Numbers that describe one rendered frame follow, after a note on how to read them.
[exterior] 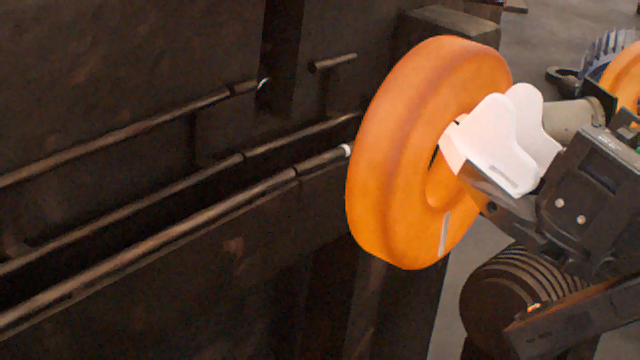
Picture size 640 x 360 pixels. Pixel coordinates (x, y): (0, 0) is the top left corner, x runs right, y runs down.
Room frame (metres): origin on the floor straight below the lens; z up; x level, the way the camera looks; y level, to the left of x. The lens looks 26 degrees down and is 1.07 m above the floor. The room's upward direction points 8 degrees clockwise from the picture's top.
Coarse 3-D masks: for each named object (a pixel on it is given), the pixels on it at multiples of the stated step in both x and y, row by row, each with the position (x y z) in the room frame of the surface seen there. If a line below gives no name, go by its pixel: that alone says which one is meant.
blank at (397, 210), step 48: (432, 48) 0.56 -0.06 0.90; (480, 48) 0.57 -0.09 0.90; (384, 96) 0.53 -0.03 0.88; (432, 96) 0.53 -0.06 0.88; (480, 96) 0.58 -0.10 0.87; (384, 144) 0.51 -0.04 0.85; (432, 144) 0.54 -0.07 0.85; (384, 192) 0.50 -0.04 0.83; (432, 192) 0.58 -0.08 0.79; (384, 240) 0.51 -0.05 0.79; (432, 240) 0.55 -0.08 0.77
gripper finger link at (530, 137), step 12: (516, 84) 0.57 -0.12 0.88; (528, 84) 0.56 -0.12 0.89; (516, 96) 0.56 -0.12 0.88; (528, 96) 0.56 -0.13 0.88; (540, 96) 0.56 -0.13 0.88; (516, 108) 0.56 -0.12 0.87; (528, 108) 0.56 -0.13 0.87; (540, 108) 0.56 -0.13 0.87; (456, 120) 0.57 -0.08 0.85; (516, 120) 0.56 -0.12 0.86; (528, 120) 0.56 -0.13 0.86; (540, 120) 0.55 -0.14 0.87; (516, 132) 0.56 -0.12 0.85; (528, 132) 0.56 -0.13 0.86; (540, 132) 0.55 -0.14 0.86; (528, 144) 0.56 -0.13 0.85; (540, 144) 0.55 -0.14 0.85; (552, 144) 0.55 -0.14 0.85; (540, 156) 0.55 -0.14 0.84; (552, 156) 0.55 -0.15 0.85; (540, 168) 0.55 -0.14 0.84; (540, 180) 0.54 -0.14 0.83
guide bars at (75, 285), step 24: (288, 168) 0.75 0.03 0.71; (312, 168) 0.77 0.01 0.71; (240, 192) 0.70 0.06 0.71; (264, 192) 0.72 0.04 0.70; (192, 216) 0.66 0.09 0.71; (216, 216) 0.67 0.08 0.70; (144, 240) 0.62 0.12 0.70; (168, 240) 0.63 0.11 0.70; (96, 264) 0.58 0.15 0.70; (120, 264) 0.59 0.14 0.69; (72, 288) 0.55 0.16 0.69; (24, 312) 0.52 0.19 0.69
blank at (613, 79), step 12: (624, 48) 1.14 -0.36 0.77; (636, 48) 1.13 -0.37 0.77; (612, 60) 1.13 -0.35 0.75; (624, 60) 1.12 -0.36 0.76; (636, 60) 1.11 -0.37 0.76; (612, 72) 1.12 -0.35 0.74; (624, 72) 1.11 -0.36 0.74; (636, 72) 1.11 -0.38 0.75; (600, 84) 1.12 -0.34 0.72; (612, 84) 1.11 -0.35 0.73; (624, 84) 1.11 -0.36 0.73; (636, 84) 1.11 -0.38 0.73; (624, 96) 1.11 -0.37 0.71; (636, 96) 1.12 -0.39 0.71
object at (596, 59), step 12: (612, 36) 3.02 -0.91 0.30; (624, 36) 2.90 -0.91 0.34; (636, 36) 2.97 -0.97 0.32; (600, 48) 2.92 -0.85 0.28; (612, 48) 2.78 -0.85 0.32; (588, 60) 2.82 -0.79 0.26; (600, 60) 2.76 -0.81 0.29; (588, 72) 2.72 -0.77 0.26; (600, 72) 2.68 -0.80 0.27; (576, 84) 2.83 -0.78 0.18; (576, 96) 2.80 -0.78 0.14
